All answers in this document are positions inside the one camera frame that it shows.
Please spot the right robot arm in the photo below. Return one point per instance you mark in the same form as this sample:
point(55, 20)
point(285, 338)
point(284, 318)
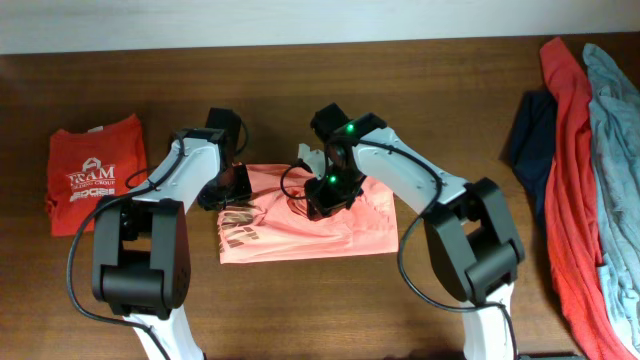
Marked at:
point(472, 240)

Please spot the navy blue garment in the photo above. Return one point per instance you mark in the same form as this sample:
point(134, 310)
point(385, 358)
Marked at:
point(532, 146)

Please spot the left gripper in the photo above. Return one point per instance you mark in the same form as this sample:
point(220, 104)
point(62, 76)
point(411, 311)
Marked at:
point(242, 193)

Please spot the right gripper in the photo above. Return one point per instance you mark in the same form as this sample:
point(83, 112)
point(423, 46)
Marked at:
point(323, 200)

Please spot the folded red printed t-shirt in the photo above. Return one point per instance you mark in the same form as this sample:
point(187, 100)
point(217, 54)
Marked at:
point(84, 167)

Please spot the red orange garment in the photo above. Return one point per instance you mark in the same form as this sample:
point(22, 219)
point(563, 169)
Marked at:
point(573, 240)

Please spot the salmon pink t-shirt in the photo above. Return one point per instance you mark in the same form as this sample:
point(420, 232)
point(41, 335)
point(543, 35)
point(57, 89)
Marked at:
point(273, 227)

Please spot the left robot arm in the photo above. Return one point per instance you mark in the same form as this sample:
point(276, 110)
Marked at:
point(141, 259)

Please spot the grey blue garment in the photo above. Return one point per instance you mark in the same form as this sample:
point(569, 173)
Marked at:
point(614, 121)

